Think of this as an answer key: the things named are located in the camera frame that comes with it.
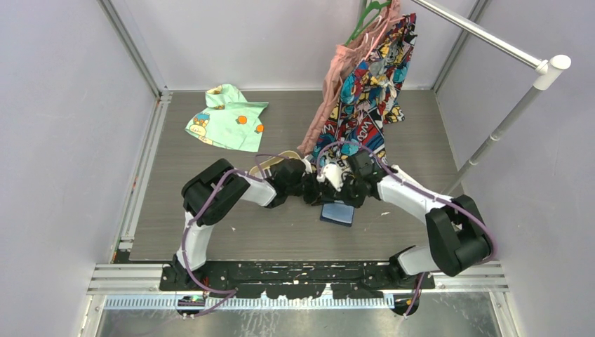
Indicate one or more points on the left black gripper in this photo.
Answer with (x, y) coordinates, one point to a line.
(316, 184)

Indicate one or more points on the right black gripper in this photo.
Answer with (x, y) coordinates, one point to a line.
(343, 195)

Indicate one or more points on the navy blue card holder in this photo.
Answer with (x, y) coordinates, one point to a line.
(337, 213)

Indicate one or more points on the beige oval tray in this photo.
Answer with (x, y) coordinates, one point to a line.
(263, 162)

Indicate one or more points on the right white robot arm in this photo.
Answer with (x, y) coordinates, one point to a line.
(457, 238)

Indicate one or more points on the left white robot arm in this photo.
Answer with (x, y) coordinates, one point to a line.
(208, 197)

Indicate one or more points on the colourful comic print garment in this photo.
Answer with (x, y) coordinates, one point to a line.
(368, 98)

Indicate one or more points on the green cartoon child shirt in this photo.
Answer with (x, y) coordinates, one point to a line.
(229, 120)

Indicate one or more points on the pink hanging garment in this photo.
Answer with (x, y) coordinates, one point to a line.
(347, 57)

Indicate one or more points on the green clothes hanger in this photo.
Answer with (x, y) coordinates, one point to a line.
(370, 11)

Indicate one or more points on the white clothes rack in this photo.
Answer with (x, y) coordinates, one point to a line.
(483, 68)

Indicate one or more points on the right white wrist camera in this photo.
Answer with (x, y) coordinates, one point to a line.
(331, 174)

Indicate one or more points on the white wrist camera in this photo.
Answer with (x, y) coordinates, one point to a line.
(331, 174)
(308, 165)

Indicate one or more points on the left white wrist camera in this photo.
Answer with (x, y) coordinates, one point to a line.
(308, 165)

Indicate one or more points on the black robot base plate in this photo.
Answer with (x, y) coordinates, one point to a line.
(353, 279)

